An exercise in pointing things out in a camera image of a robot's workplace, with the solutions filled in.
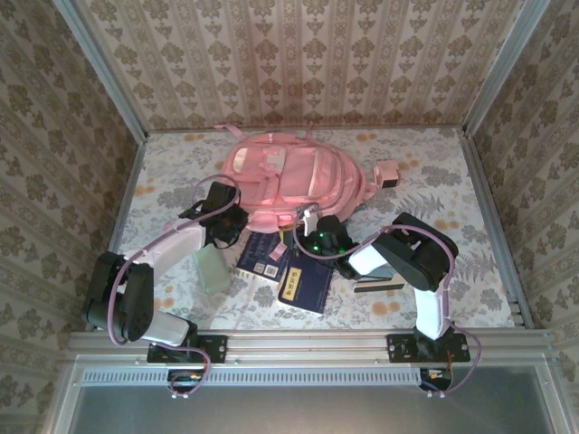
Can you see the navy book with barcode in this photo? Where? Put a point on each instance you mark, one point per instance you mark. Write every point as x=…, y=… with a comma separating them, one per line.
x=255, y=255

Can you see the pale green pencil case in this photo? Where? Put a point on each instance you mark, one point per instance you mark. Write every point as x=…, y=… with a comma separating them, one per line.
x=212, y=271

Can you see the navy book with yellow label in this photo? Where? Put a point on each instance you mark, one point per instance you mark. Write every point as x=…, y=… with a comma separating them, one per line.
x=307, y=289

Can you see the grey and cream stapler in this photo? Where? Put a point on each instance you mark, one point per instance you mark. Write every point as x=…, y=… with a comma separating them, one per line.
x=380, y=285

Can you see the pink backpack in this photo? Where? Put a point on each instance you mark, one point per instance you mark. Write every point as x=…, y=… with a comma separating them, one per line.
x=289, y=181

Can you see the small pink box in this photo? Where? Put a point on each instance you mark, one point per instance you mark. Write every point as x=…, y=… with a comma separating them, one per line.
x=385, y=172

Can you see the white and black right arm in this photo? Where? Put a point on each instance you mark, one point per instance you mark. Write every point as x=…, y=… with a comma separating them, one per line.
x=432, y=312

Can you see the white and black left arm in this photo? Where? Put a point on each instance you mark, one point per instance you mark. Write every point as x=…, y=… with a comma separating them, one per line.
x=169, y=330

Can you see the black wiring box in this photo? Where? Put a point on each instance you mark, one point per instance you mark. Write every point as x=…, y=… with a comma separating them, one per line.
x=434, y=379

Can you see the steel sheet panel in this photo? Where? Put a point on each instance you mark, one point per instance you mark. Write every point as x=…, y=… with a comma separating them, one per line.
x=294, y=411

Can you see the aluminium table side rail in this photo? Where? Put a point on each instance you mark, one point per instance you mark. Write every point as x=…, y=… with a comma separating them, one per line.
x=496, y=226
x=140, y=153

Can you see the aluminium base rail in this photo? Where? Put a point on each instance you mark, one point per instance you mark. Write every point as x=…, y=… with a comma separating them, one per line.
x=307, y=346

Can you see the aluminium frame post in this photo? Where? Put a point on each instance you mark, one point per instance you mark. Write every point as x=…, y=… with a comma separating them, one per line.
x=504, y=68
x=105, y=68

